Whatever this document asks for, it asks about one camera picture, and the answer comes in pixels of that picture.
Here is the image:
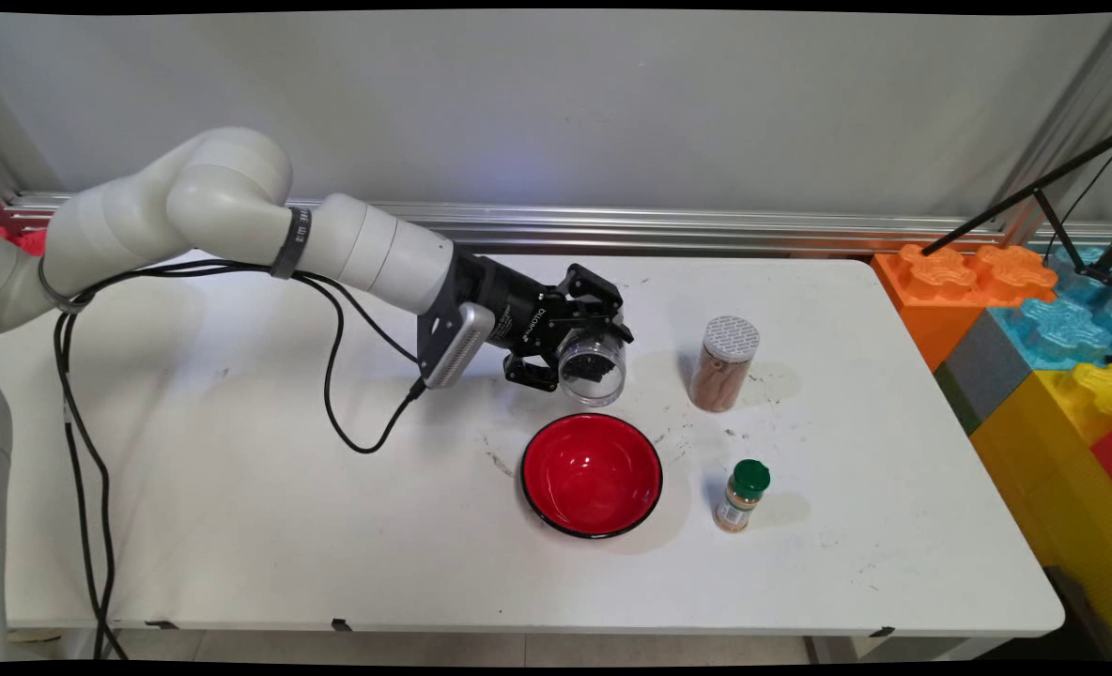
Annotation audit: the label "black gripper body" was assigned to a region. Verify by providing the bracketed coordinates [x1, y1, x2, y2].
[443, 253, 566, 358]

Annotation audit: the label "small red building block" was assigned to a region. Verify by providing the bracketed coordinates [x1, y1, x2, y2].
[0, 225, 50, 257]

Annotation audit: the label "black cable strap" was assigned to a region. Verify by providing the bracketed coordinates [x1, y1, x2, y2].
[38, 255, 97, 315]
[270, 207, 315, 281]

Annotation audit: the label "grey lid jar brown contents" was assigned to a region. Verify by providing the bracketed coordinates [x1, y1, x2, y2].
[688, 315, 762, 414]

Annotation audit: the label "clear jar with black seeds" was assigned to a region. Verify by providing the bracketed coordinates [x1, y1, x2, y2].
[554, 315, 629, 407]

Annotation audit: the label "aluminium rail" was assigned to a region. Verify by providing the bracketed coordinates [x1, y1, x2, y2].
[0, 192, 1112, 259]

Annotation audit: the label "green cap spice bottle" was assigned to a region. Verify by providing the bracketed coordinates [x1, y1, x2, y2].
[714, 459, 772, 534]

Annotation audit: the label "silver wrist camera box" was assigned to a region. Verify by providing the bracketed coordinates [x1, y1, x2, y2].
[422, 300, 498, 391]

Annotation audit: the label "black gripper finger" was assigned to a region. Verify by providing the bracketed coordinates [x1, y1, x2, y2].
[556, 263, 634, 344]
[507, 352, 562, 392]

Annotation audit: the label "red bowl black rim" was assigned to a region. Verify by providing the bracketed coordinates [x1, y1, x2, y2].
[519, 412, 665, 541]

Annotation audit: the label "blue giant building block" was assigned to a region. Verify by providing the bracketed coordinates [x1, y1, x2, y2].
[988, 246, 1112, 372]

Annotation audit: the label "grey giant building block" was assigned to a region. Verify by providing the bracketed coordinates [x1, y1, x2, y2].
[934, 310, 1036, 438]

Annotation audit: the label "black camera cable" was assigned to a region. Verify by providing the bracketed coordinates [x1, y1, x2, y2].
[52, 258, 430, 661]

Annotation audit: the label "black tripod stand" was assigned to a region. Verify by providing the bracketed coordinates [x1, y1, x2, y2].
[920, 124, 1112, 287]

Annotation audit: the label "orange giant building block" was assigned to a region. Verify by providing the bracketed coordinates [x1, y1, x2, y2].
[871, 242, 1059, 372]

